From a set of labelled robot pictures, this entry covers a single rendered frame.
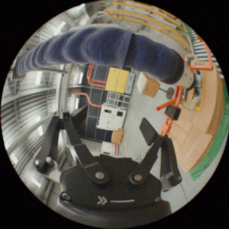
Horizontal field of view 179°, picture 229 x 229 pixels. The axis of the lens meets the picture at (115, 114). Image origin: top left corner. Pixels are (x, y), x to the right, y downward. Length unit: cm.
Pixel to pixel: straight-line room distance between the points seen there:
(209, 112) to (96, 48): 77
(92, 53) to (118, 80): 733
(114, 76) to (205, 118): 748
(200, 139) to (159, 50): 102
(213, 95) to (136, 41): 63
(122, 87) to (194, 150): 730
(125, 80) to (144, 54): 739
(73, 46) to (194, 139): 135
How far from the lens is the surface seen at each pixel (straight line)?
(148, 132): 16
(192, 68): 50
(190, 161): 121
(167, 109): 55
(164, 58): 37
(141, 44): 35
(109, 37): 34
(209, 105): 72
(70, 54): 40
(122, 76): 771
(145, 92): 198
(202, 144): 112
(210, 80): 79
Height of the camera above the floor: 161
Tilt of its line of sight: 4 degrees down
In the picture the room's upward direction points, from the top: 78 degrees counter-clockwise
